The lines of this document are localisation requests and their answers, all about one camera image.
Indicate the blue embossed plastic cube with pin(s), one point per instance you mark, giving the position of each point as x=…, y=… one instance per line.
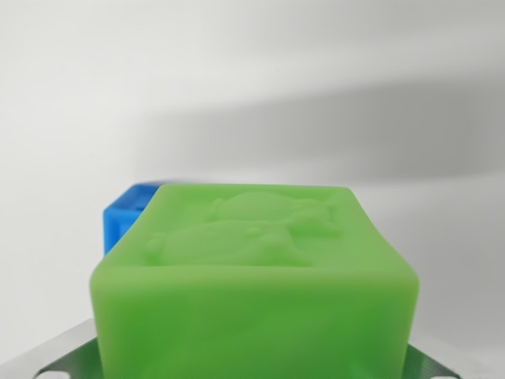
x=120, y=221

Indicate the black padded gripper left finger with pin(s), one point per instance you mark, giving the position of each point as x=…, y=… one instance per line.
x=47, y=359

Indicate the green embossed plastic cube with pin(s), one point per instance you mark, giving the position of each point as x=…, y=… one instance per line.
x=252, y=312

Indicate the black padded gripper right finger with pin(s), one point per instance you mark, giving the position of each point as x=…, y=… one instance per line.
x=424, y=365

